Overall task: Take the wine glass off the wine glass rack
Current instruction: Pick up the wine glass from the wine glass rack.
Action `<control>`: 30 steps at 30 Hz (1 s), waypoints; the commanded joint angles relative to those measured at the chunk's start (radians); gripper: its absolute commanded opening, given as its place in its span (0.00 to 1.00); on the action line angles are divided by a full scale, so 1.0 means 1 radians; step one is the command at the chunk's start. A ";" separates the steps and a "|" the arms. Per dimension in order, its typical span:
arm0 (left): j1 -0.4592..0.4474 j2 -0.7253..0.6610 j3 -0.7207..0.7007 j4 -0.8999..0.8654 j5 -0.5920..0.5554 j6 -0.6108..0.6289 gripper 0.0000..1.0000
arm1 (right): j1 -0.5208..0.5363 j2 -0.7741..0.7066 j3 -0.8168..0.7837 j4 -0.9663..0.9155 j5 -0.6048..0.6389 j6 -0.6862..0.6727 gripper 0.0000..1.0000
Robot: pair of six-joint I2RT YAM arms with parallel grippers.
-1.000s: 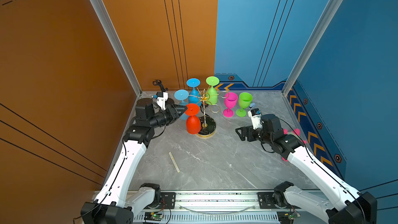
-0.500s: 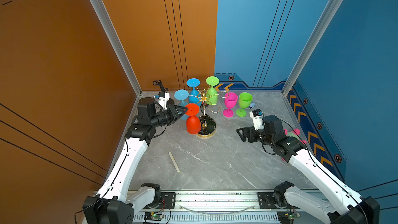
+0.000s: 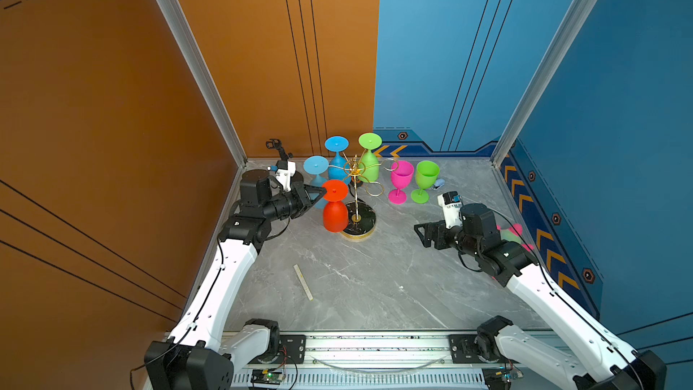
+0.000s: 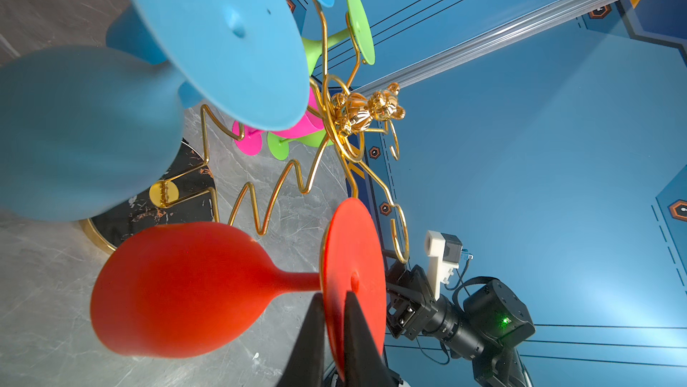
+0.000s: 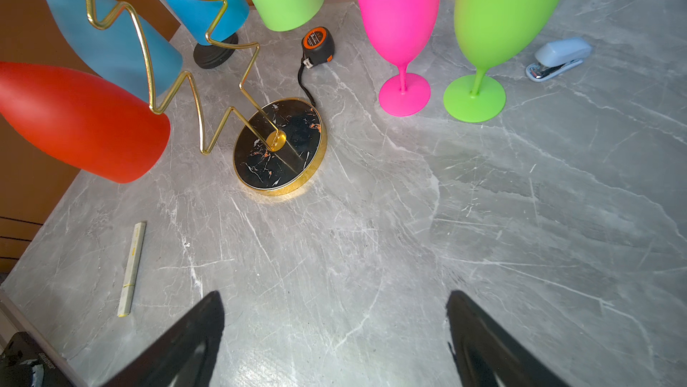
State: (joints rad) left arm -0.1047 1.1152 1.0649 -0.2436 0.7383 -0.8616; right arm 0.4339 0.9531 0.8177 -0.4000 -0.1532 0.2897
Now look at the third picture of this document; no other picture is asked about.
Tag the left circuit board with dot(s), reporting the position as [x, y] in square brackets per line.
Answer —
[267, 378]

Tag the right circuit board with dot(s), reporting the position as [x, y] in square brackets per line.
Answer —
[501, 379]

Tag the green wine glass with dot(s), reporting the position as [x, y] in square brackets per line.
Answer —
[369, 161]
[426, 174]

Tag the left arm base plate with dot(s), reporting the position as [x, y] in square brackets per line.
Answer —
[291, 348]

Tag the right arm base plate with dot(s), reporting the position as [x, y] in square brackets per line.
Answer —
[474, 348]

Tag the gold wine glass rack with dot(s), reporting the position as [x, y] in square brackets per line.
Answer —
[362, 218]

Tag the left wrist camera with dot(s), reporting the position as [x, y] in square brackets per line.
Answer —
[283, 172]

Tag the magenta wine glass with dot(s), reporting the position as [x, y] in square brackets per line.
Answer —
[401, 175]

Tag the plush toy pink green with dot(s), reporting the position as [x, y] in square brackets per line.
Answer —
[511, 233]

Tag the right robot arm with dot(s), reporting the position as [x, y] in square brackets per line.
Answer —
[597, 358]

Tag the circuit board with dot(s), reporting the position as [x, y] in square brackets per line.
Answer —
[267, 378]
[501, 379]

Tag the black phone stand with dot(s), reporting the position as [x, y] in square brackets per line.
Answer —
[276, 144]

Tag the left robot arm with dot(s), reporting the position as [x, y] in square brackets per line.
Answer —
[191, 358]

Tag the aluminium front rail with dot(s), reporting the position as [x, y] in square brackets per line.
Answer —
[380, 360]

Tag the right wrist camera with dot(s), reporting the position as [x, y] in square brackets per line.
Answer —
[450, 204]

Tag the wooden ruler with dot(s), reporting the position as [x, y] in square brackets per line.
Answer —
[303, 282]

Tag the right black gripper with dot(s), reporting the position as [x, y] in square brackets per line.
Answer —
[439, 228]

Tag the red wine glass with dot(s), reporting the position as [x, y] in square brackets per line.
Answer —
[335, 213]

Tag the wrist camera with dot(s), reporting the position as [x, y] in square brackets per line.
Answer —
[450, 204]
[283, 172]

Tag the blue wine glass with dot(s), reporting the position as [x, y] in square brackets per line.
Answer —
[337, 160]
[317, 166]

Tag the small blue toy car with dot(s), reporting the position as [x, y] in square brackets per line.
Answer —
[439, 183]

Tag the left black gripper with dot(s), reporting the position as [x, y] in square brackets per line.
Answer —
[302, 202]

